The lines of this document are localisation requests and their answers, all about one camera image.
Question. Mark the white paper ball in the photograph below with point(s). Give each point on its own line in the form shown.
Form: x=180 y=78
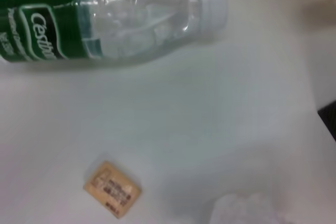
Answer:
x=244 y=211

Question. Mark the tan eraser block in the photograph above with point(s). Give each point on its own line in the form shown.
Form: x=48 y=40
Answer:
x=113 y=190

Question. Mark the black mesh pen holder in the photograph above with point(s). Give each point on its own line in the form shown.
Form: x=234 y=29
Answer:
x=329 y=124

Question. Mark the clear green-label water bottle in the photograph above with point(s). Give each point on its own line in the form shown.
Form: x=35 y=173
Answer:
x=78 y=19

